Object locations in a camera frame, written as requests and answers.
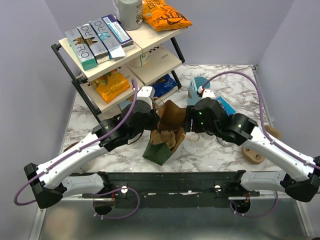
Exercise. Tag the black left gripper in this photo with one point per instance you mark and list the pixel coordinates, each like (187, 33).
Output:
(155, 119)

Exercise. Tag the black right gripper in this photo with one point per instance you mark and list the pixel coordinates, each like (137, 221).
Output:
(191, 113)

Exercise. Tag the green paper bag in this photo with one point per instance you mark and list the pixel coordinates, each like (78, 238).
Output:
(170, 133)

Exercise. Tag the brown cardboard cup carrier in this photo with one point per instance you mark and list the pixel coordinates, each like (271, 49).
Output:
(252, 156)

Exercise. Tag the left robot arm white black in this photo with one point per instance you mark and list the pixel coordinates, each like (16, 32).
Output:
(56, 179)

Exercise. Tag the blue razor box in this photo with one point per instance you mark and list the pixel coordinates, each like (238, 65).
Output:
(229, 109)

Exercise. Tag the silver glitter pouch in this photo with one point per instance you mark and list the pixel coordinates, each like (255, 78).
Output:
(223, 142)

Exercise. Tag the light blue cup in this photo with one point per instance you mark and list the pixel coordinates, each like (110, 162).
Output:
(192, 96)

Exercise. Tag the white stirrers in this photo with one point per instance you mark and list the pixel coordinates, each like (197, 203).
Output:
(193, 83)

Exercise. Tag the blue snack bag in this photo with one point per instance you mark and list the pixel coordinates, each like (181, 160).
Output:
(163, 85)

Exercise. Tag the yellow snack bag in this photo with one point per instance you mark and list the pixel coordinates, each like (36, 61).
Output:
(110, 85)

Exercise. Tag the blue RO box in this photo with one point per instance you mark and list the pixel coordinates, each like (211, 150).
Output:
(106, 36)

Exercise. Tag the brown RO box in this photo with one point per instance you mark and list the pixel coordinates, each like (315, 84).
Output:
(94, 43)

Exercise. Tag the purple white box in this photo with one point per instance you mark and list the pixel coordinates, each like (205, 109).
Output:
(120, 34)

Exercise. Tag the teal RO box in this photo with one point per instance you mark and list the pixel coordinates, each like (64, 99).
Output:
(81, 49)

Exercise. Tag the orange chips bag top shelf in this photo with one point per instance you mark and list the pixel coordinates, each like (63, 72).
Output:
(163, 17)

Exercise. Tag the grey canister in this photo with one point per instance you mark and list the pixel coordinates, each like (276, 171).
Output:
(129, 13)

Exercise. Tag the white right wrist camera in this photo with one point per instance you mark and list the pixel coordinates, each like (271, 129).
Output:
(205, 93)

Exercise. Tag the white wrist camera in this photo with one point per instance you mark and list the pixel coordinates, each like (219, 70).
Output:
(205, 93)
(146, 94)

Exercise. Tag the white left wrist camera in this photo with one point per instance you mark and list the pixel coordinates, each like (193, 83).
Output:
(146, 94)

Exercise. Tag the black frame beige shelf rack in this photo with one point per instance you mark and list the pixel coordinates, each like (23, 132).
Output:
(165, 56)

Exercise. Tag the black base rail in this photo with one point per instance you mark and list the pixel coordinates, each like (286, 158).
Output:
(174, 189)

